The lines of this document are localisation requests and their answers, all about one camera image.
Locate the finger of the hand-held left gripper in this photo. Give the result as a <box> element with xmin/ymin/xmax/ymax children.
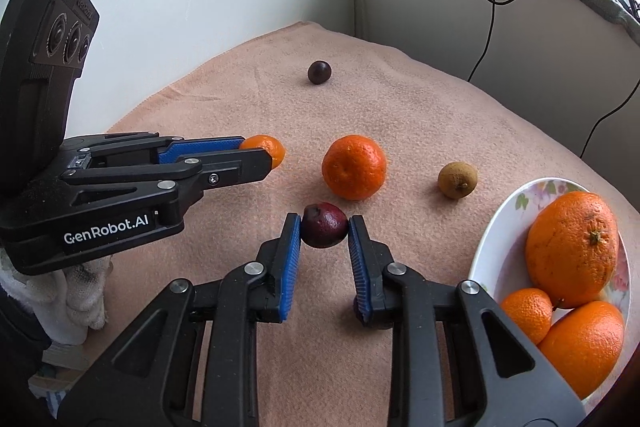
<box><xmin>60</xmin><ymin>148</ymin><xmax>272</xmax><ymax>229</ymax></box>
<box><xmin>75</xmin><ymin>133</ymin><xmax>246</xmax><ymax>168</ymax></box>

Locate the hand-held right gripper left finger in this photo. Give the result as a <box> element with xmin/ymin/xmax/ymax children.
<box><xmin>57</xmin><ymin>213</ymin><xmax>303</xmax><ymax>427</ymax></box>

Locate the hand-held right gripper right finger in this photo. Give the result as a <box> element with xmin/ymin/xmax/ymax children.
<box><xmin>348</xmin><ymin>215</ymin><xmax>587</xmax><ymax>427</ymax></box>

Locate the small tangerine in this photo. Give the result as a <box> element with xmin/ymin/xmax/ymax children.
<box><xmin>239</xmin><ymin>134</ymin><xmax>286</xmax><ymax>170</ymax></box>
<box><xmin>500</xmin><ymin>288</ymin><xmax>554</xmax><ymax>346</ymax></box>

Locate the floral white plate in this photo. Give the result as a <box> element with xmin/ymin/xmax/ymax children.
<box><xmin>467</xmin><ymin>177</ymin><xmax>633</xmax><ymax>408</ymax></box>

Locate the large orange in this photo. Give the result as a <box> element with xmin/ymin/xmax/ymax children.
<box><xmin>537</xmin><ymin>300</ymin><xmax>626</xmax><ymax>400</ymax></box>
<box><xmin>525</xmin><ymin>192</ymin><xmax>620</xmax><ymax>309</ymax></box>

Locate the person's left forearm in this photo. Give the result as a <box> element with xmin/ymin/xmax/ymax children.
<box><xmin>0</xmin><ymin>293</ymin><xmax>54</xmax><ymax>389</ymax></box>

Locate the person's left hand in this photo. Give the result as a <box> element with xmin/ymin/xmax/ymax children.
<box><xmin>0</xmin><ymin>253</ymin><xmax>112</xmax><ymax>343</ymax></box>

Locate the medium tangerine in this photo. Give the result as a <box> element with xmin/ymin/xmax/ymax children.
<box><xmin>321</xmin><ymin>135</ymin><xmax>388</xmax><ymax>201</ymax></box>

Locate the brown longan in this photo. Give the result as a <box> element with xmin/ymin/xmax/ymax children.
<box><xmin>437</xmin><ymin>161</ymin><xmax>478</xmax><ymax>199</ymax></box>

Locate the pink blanket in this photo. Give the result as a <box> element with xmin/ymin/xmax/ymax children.
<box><xmin>42</xmin><ymin>21</ymin><xmax>640</xmax><ymax>427</ymax></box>

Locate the black tripod stick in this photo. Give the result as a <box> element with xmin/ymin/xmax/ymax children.
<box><xmin>606</xmin><ymin>0</ymin><xmax>640</xmax><ymax>20</ymax></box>

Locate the black tripod cable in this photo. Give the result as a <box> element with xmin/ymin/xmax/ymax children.
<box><xmin>580</xmin><ymin>79</ymin><xmax>640</xmax><ymax>158</ymax></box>

